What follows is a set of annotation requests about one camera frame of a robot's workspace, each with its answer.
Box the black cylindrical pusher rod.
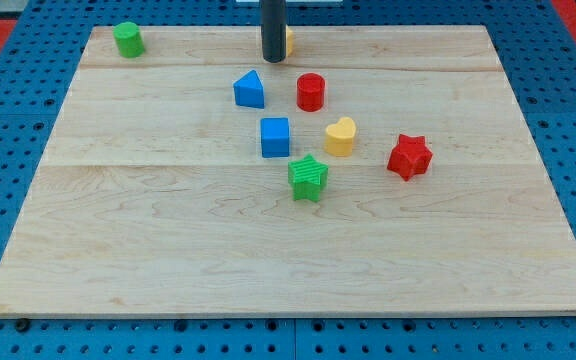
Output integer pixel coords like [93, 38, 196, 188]
[260, 0, 286, 63]

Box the yellow hexagon block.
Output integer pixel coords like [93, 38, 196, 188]
[285, 26, 294, 56]

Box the wooden board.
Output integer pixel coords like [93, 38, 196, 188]
[0, 25, 576, 319]

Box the blue triangle block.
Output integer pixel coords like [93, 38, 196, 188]
[233, 70, 265, 109]

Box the red cylinder block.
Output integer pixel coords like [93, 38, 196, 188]
[296, 73, 325, 112]

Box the blue cube block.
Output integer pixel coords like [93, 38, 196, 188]
[260, 117, 290, 158]

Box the yellow heart block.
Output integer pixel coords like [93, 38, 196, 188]
[324, 117, 357, 157]

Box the green cylinder block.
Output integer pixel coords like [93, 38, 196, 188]
[112, 21, 145, 58]

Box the green star block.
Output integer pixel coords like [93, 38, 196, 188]
[288, 154, 329, 202]

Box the red star block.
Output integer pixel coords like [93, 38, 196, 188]
[387, 133, 433, 181]

